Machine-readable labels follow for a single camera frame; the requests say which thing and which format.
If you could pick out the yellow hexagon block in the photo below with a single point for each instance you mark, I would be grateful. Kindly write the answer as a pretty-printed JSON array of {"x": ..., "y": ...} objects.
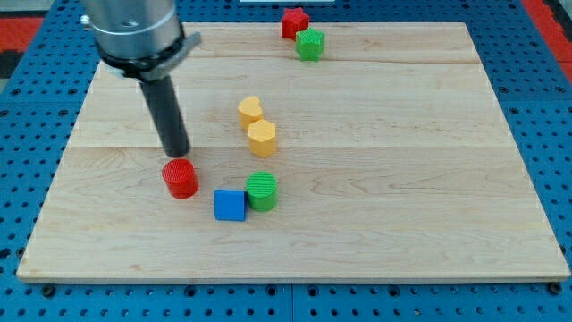
[{"x": 262, "y": 138}]

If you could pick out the blue cube block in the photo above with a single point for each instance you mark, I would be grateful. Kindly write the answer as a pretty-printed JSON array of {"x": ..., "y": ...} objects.
[{"x": 230, "y": 205}]

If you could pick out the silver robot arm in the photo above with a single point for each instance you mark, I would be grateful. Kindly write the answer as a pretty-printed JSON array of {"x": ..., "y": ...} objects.
[{"x": 140, "y": 39}]

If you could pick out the green star block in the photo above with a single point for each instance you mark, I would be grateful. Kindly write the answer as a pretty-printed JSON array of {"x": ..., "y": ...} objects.
[{"x": 310, "y": 44}]

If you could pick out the red star block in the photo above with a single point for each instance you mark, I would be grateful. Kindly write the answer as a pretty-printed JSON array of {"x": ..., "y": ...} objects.
[{"x": 293, "y": 21}]

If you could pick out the green cylinder block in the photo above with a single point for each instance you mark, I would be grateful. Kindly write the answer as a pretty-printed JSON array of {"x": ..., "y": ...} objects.
[{"x": 262, "y": 191}]

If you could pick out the wooden board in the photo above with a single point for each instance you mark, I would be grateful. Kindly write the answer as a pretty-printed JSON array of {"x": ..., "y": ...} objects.
[{"x": 395, "y": 164}]

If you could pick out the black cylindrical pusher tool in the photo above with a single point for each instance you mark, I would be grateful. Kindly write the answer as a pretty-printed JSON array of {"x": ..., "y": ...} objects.
[{"x": 165, "y": 112}]

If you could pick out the yellow heart block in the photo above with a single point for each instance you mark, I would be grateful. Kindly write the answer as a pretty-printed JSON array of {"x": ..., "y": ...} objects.
[{"x": 250, "y": 111}]

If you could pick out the red cylinder block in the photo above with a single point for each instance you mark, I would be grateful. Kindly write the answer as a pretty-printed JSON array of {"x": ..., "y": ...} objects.
[{"x": 180, "y": 178}]

